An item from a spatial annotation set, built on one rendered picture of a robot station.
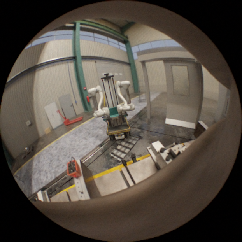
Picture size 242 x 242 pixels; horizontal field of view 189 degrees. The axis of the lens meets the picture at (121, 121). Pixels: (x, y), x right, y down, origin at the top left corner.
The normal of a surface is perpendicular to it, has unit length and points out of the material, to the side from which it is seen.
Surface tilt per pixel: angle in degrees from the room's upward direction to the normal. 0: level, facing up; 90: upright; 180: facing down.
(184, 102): 90
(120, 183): 0
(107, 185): 0
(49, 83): 90
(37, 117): 90
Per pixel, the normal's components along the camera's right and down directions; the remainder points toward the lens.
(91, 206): -0.25, -0.93
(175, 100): -0.61, 0.45
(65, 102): 0.77, 0.15
